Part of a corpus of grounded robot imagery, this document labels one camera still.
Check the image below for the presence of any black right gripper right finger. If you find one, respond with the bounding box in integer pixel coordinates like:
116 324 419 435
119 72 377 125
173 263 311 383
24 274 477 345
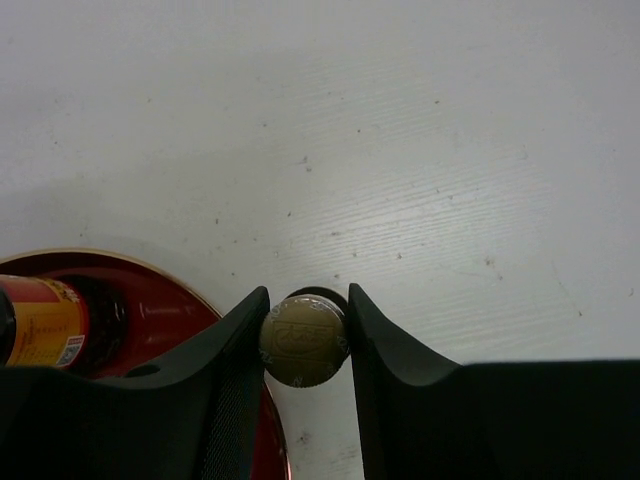
347 284 639 479

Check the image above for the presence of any red round tray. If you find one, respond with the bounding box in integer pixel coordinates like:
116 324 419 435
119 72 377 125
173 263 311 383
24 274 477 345
0 246 291 480

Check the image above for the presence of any red cap sauce jar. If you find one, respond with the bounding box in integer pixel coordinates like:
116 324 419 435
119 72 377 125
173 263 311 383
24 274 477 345
1 274 128 376

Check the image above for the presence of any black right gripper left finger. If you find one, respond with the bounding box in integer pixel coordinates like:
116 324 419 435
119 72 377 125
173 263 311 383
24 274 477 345
1 287 269 479

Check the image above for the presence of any yellow label oil bottle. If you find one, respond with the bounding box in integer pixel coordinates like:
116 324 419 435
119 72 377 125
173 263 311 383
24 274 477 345
259 286 349 388

